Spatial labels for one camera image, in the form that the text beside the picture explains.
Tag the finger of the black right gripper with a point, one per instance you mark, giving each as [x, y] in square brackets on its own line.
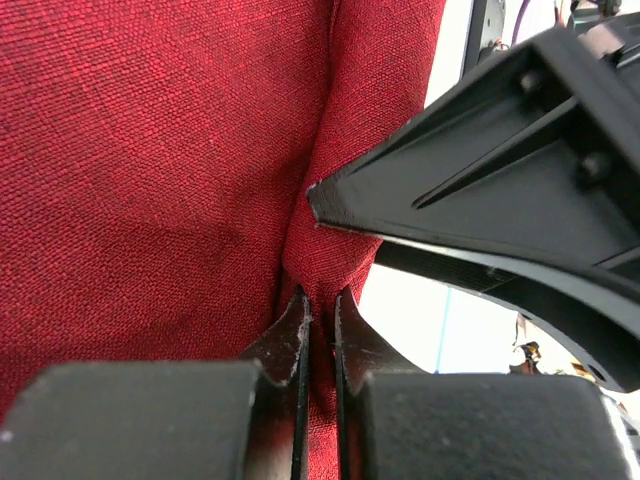
[430, 184]
[609, 351]

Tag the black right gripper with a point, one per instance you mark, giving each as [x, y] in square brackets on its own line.
[558, 86]

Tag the red cloth napkin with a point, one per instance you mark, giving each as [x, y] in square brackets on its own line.
[155, 157]

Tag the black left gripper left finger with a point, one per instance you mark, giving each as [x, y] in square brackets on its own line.
[277, 445]

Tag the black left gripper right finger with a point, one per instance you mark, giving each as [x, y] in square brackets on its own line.
[360, 353]

